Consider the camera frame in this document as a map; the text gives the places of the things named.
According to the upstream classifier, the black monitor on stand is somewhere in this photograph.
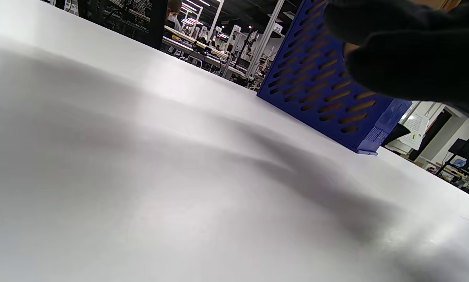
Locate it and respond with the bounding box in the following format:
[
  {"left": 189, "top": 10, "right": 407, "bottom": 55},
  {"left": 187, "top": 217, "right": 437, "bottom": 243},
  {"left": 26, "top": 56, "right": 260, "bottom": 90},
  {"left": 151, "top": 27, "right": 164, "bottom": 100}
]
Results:
[{"left": 434, "top": 133, "right": 469, "bottom": 175}]

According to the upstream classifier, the blue plastic file holder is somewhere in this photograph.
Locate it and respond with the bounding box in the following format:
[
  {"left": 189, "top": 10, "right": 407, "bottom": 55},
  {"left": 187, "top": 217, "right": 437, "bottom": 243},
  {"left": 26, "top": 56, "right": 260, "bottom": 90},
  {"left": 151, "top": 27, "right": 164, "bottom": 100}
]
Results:
[{"left": 257, "top": 0, "right": 412, "bottom": 155}]

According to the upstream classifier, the person's left hand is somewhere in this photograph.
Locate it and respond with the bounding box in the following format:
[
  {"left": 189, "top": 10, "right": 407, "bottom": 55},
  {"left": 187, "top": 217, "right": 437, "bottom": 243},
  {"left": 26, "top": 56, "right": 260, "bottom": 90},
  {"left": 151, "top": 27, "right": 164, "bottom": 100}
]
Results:
[{"left": 323, "top": 0, "right": 469, "bottom": 121}]

